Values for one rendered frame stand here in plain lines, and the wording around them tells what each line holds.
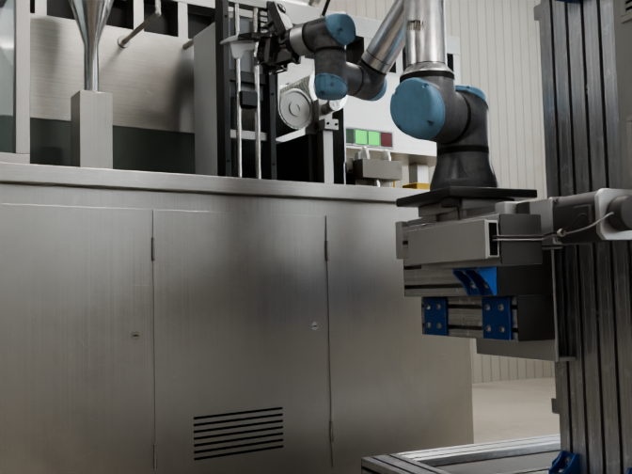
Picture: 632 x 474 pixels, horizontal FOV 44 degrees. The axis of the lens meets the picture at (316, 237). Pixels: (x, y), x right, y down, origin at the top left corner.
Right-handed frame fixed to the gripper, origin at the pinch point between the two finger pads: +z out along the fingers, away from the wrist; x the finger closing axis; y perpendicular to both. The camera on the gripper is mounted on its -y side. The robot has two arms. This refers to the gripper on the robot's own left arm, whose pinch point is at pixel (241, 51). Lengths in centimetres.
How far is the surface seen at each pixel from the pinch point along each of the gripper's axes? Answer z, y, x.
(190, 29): 59, -32, 29
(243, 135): 11.2, 17.3, 13.4
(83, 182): 9, 42, -36
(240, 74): 11.3, 0.4, 10.6
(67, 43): 64, -13, -13
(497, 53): 100, -141, 323
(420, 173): 36, -5, 139
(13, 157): 19, 38, -48
